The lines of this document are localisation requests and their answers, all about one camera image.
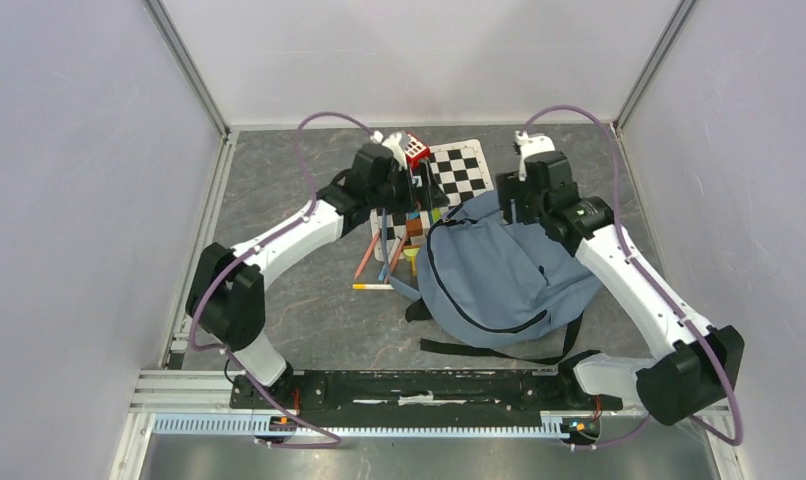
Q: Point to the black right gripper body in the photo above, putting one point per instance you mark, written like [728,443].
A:
[527,206]

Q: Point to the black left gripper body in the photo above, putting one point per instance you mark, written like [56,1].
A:
[398,194]

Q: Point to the blue student backpack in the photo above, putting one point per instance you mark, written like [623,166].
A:
[490,284]

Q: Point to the yellow pencil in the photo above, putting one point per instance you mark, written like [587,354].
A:
[372,287]

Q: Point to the orange pencil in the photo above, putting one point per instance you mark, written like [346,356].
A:
[367,255]

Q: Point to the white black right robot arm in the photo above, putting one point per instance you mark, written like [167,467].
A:
[693,364]

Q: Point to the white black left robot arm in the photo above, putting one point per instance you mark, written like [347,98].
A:
[227,295]

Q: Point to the brown small block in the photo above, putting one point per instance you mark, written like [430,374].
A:
[414,227]

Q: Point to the black white checkerboard mat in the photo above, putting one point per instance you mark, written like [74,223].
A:
[463,174]

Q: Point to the red pencil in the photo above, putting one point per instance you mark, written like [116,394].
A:
[399,246]

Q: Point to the red calculator toy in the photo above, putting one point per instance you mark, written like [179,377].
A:
[416,151]

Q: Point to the green yellow small block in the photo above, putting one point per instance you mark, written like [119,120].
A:
[410,253]

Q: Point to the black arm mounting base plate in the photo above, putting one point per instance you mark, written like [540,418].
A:
[433,398]

